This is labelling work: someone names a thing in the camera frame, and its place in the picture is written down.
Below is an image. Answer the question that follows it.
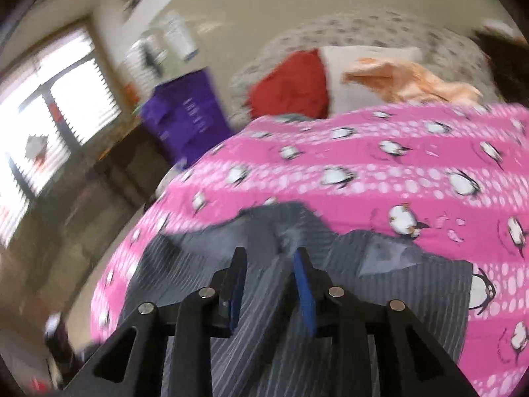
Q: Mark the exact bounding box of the white wall paper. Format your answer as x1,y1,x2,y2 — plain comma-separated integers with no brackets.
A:
161,10,199,61

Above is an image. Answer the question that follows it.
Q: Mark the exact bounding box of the orange fringed cloth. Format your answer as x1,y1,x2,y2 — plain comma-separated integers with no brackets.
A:
341,58,484,104

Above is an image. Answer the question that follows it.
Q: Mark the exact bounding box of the pink penguin blanket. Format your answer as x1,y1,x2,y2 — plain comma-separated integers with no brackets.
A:
89,103,529,397

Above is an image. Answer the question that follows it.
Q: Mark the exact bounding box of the dark wooden table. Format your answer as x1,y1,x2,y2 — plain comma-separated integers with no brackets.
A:
95,120,183,199

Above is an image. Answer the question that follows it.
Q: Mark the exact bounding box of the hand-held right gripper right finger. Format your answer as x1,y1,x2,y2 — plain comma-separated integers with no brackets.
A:
293,247,468,397

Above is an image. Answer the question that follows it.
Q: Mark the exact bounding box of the window with blinds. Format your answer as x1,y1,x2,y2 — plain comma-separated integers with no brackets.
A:
0,25,122,249

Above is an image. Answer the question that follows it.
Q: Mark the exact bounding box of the grey striped coat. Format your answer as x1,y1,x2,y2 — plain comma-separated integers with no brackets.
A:
120,200,474,397

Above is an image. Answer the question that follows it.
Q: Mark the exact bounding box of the white pillow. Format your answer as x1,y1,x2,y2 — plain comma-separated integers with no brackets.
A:
320,45,424,112

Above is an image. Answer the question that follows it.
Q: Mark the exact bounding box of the red pillow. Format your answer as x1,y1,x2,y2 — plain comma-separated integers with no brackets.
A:
247,49,331,120

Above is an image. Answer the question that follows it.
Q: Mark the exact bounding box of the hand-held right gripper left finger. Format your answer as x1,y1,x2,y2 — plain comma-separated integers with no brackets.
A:
62,247,249,397

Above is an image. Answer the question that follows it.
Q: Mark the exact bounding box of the dark carved wooden headboard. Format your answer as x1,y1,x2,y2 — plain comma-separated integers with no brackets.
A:
471,25,529,104

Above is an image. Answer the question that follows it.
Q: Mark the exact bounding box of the purple bag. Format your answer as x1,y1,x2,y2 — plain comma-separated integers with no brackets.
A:
138,70,236,168

